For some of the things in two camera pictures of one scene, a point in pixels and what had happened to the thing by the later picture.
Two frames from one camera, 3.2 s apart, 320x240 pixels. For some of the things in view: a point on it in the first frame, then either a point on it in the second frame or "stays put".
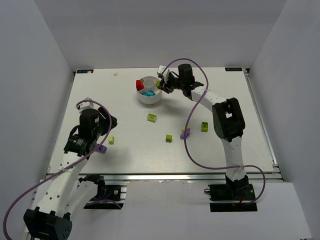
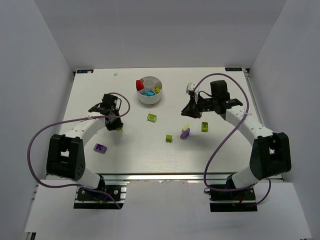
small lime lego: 111,139 -> 120,130
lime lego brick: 204,127 stays put
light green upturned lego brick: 151,117 stays put
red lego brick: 139,85 stays put
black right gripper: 169,84 -> 195,107
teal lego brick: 150,93 stays put
